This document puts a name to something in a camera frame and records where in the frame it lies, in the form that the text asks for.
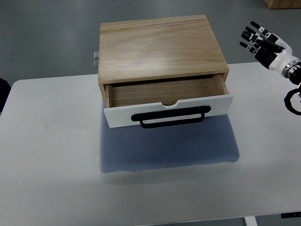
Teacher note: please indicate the black table control panel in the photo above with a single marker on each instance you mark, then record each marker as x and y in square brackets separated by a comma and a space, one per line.
[291, 215]

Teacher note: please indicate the wooden box top corner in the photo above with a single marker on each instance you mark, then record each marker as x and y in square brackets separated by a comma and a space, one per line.
[283, 4]

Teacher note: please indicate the blue grey mesh mat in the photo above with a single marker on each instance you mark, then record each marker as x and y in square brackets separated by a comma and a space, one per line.
[135, 148]

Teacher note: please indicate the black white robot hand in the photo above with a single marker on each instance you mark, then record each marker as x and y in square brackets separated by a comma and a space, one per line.
[272, 52]

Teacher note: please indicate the white top drawer black handle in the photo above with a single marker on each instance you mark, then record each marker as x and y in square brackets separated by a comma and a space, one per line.
[152, 103]

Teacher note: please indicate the metal clamp behind cabinet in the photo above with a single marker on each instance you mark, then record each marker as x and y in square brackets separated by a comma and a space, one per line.
[96, 59]

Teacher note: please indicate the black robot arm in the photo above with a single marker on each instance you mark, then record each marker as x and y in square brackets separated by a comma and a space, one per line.
[294, 91]

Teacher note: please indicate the black object left edge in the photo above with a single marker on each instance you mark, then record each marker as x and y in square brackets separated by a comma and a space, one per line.
[5, 89]

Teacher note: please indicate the white table leg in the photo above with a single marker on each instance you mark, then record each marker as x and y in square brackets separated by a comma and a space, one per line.
[250, 221]

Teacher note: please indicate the wooden drawer cabinet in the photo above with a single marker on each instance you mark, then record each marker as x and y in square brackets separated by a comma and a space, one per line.
[160, 61]

